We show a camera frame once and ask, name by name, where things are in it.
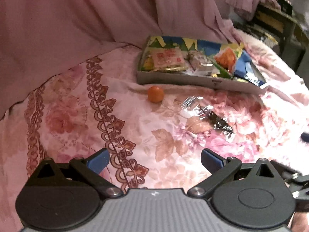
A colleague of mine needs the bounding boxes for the dark wooden desk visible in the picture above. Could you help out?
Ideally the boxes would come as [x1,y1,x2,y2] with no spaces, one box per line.
[248,4,308,72]

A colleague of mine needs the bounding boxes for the grey tray with painted paper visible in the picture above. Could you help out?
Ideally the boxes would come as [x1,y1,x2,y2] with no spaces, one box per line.
[137,36,268,94]

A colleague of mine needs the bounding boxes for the rice cracker pack red letters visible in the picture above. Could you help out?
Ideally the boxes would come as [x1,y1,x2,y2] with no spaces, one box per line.
[150,48,187,71]

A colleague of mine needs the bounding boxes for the mixed nuts bar packet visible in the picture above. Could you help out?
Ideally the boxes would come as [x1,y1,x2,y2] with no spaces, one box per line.
[188,51,220,77]

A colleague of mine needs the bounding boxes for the pink curtain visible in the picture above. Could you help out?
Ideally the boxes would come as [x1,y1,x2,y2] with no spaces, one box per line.
[1,0,235,114]

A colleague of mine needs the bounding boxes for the orange tangerine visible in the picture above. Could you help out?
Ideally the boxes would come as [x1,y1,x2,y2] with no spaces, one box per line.
[147,86,165,103]

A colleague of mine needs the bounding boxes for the gold foil snack packet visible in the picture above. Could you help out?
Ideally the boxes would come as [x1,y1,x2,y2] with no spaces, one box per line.
[141,64,188,72]

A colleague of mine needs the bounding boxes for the silver foil seaweed packet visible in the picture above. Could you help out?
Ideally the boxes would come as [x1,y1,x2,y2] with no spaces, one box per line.
[180,96,236,143]

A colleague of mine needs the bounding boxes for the orange white snack packet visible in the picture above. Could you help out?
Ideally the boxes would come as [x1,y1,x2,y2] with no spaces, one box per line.
[214,47,237,73]

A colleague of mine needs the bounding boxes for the blue white snack packet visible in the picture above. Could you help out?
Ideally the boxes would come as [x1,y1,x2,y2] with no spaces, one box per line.
[233,51,268,89]

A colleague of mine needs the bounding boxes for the black box on desk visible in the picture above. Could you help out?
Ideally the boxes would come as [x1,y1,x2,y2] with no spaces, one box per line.
[277,0,293,16]

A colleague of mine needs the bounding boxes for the pink floral bedsheet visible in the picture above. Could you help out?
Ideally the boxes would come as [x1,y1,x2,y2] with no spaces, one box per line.
[1,33,308,231]

